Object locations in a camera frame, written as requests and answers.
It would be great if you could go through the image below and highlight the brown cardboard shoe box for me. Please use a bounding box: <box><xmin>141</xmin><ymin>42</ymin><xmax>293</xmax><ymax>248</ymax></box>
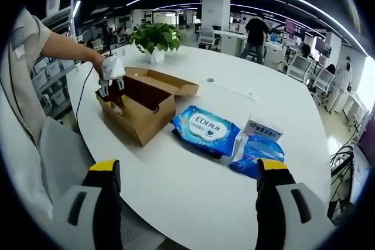
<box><xmin>95</xmin><ymin>67</ymin><xmax>200</xmax><ymax>148</ymax></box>

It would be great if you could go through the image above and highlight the green plant in white pot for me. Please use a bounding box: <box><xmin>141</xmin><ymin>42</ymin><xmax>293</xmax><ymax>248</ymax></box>
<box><xmin>128</xmin><ymin>22</ymin><xmax>184</xmax><ymax>64</ymax></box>

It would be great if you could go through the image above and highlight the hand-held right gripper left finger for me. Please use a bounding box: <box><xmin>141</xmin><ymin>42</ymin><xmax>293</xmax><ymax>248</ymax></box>
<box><xmin>52</xmin><ymin>159</ymin><xmax>124</xmax><ymax>250</ymax></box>

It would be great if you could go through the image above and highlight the white medicine box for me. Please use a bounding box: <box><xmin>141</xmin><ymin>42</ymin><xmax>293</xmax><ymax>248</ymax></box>
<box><xmin>244</xmin><ymin>117</ymin><xmax>284</xmax><ymax>140</ymax></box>

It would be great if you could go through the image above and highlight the metal shelf rack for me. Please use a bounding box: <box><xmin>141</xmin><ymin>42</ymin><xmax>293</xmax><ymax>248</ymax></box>
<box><xmin>29</xmin><ymin>0</ymin><xmax>81</xmax><ymax>116</ymax></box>

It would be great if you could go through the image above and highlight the grey mesh office chair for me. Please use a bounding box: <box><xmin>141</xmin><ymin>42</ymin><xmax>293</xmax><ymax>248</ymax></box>
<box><xmin>37</xmin><ymin>117</ymin><xmax>165</xmax><ymax>250</ymax></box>

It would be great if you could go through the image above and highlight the black cable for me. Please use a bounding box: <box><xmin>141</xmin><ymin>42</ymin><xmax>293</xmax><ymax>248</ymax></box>
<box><xmin>76</xmin><ymin>65</ymin><xmax>99</xmax><ymax>122</ymax></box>

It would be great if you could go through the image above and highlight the person's left hand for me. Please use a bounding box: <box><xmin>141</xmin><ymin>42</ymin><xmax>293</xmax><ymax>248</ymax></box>
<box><xmin>87</xmin><ymin>51</ymin><xmax>105</xmax><ymax>71</ymax></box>

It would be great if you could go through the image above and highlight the black equipment cart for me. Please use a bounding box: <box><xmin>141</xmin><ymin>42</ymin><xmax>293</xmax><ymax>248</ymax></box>
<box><xmin>327</xmin><ymin>144</ymin><xmax>370</xmax><ymax>221</ymax></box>

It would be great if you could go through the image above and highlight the white square pillar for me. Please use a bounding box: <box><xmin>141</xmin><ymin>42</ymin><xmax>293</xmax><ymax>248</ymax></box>
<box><xmin>201</xmin><ymin>0</ymin><xmax>231</xmax><ymax>31</ymax></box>

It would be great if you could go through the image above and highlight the blue wet wipes pack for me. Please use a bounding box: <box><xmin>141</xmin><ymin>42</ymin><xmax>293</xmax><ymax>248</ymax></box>
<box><xmin>170</xmin><ymin>105</ymin><xmax>241</xmax><ymax>159</ymax></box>

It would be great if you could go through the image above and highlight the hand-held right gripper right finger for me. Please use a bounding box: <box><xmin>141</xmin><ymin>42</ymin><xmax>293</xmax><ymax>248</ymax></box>
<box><xmin>256</xmin><ymin>157</ymin><xmax>338</xmax><ymax>250</ymax></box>

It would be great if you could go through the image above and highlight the white table socket strip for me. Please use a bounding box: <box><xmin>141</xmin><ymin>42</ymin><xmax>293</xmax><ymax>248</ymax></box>
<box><xmin>202</xmin><ymin>78</ymin><xmax>255</xmax><ymax>101</ymax></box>

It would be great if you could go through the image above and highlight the blue and pink soft pack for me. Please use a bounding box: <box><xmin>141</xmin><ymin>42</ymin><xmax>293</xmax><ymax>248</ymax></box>
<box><xmin>229</xmin><ymin>135</ymin><xmax>285</xmax><ymax>180</ymax></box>

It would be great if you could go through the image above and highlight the white office chair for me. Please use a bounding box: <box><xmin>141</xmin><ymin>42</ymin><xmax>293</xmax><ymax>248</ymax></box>
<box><xmin>199</xmin><ymin>26</ymin><xmax>220</xmax><ymax>50</ymax></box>
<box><xmin>288</xmin><ymin>55</ymin><xmax>313</xmax><ymax>84</ymax></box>
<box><xmin>313</xmin><ymin>68</ymin><xmax>336</xmax><ymax>95</ymax></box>

